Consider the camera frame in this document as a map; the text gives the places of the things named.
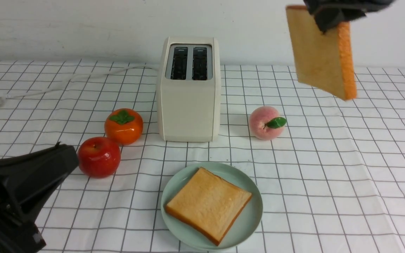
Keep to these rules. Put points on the toasted bread slice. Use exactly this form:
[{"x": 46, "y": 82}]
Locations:
[
  {"x": 208, "y": 204},
  {"x": 322, "y": 59}
]

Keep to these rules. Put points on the pink peach with leaf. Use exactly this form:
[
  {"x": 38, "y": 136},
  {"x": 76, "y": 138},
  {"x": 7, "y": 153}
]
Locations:
[{"x": 266, "y": 123}]

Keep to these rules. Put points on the white checked tablecloth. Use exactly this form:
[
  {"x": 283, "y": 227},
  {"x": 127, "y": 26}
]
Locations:
[{"x": 332, "y": 182}]

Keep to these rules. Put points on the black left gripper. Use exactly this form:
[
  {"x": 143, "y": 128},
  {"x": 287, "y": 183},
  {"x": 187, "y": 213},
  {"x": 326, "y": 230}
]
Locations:
[{"x": 26, "y": 184}]

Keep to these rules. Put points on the pale green plate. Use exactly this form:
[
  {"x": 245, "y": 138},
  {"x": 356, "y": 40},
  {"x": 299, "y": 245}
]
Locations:
[{"x": 244, "y": 226}]

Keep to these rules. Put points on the red apple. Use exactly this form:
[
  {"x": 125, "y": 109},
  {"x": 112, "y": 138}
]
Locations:
[{"x": 99, "y": 157}]

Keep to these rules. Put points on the orange persimmon with leaf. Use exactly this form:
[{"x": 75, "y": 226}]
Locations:
[{"x": 124, "y": 126}]

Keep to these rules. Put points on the cream white toaster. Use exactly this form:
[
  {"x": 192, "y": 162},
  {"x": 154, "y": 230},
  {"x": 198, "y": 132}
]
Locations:
[{"x": 188, "y": 90}]

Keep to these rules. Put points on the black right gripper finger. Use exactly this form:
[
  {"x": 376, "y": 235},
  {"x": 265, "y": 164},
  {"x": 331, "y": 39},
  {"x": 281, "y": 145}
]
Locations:
[{"x": 328, "y": 18}]

